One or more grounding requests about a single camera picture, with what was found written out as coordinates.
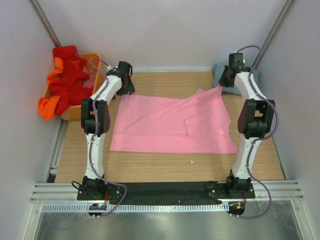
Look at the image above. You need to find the pink t shirt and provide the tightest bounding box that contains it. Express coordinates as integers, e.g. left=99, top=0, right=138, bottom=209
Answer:
left=110, top=86, right=237, bottom=155

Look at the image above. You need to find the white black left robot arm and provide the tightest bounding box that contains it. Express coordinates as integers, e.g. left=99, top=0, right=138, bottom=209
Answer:
left=77, top=61, right=135, bottom=200

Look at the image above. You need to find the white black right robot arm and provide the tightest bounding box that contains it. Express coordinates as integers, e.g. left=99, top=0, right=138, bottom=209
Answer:
left=218, top=51, right=275, bottom=198

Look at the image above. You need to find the folded teal t shirt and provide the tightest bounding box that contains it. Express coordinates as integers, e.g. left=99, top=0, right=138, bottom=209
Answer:
left=212, top=62, right=260, bottom=96

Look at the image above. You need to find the light pink garment in basket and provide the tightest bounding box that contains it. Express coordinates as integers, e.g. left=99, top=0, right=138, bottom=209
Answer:
left=82, top=54, right=97, bottom=89

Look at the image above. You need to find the red t shirt pile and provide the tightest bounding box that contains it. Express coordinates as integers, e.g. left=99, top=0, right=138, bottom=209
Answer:
left=47, top=45, right=93, bottom=117

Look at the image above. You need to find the orange t shirt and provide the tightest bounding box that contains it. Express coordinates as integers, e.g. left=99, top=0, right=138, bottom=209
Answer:
left=38, top=57, right=64, bottom=121

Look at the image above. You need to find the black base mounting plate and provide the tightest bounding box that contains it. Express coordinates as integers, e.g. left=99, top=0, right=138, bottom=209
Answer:
left=77, top=181, right=256, bottom=202

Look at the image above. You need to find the white slotted cable duct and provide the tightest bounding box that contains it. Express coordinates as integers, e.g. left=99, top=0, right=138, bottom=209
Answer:
left=41, top=202, right=229, bottom=214

